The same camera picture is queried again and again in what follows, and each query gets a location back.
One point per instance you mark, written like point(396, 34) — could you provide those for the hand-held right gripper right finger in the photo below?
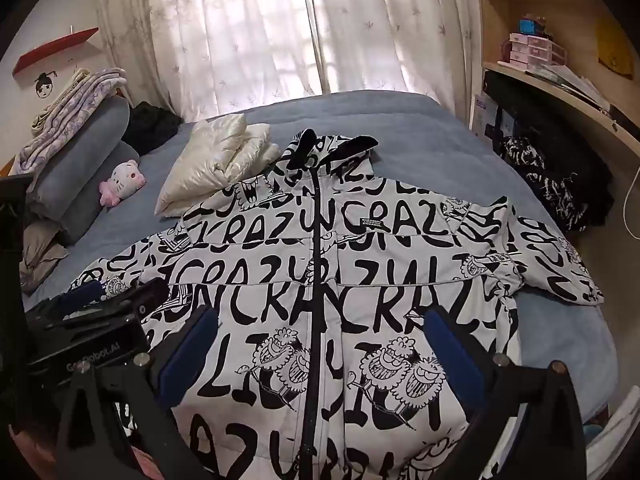
point(452, 355)

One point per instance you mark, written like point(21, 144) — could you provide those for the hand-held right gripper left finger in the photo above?
point(190, 355)

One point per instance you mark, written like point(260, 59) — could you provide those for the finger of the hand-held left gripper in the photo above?
point(145, 297)
point(82, 295)

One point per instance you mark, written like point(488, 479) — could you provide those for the black and white printed jacket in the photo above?
point(350, 270)

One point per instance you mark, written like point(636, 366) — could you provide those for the beige cloth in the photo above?
point(40, 250)

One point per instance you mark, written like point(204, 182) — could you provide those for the pink and white plush toy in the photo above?
point(122, 177)

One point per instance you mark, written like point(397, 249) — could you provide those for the cream puffer jacket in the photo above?
point(210, 160)

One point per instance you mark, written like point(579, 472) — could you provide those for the black garment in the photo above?
point(150, 127)

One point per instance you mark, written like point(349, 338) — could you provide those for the folded floral blanket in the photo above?
point(65, 110)

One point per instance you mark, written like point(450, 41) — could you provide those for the dark printed garment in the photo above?
point(550, 180)

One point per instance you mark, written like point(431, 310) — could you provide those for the blue bed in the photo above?
point(410, 125)

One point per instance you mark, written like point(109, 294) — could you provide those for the white printed box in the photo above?
point(479, 115)

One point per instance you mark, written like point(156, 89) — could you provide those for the sheer floral curtain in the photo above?
point(250, 35)

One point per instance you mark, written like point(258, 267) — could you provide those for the stack of papers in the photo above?
point(575, 82)

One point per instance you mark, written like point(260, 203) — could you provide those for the pink drawer organizer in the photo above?
point(530, 50)

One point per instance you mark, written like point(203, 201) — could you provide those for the small blue box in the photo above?
point(531, 26)

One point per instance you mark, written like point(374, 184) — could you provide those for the yellow object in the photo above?
point(617, 50)

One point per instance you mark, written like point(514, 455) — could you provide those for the wooden shelf unit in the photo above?
point(550, 5)

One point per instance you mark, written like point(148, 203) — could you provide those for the black face wall sticker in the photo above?
point(46, 87)

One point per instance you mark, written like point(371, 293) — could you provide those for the red wall shelf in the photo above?
point(55, 47)

